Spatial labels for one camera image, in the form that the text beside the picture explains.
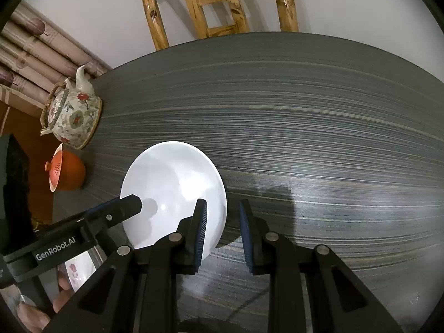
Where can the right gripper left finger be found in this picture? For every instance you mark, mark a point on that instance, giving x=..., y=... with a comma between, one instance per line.
x=192, y=229

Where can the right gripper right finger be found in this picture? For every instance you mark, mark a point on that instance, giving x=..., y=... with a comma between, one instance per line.
x=253, y=231

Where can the wide white bowl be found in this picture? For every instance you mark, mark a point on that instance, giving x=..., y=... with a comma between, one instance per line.
x=169, y=178

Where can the orange lidded tea cup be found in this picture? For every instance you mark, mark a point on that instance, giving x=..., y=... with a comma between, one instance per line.
x=66, y=170

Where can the beige patterned curtain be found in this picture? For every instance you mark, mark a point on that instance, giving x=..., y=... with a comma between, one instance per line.
x=35, y=56

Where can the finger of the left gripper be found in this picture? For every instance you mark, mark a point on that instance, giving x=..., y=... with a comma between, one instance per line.
x=111, y=211

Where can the person's left hand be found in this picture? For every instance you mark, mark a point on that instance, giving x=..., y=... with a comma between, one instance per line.
x=35, y=318

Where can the floral ceramic teapot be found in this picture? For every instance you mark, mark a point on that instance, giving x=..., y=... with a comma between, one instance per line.
x=72, y=111

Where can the small deep plate pink flowers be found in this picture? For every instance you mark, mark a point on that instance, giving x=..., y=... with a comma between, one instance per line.
x=79, y=269

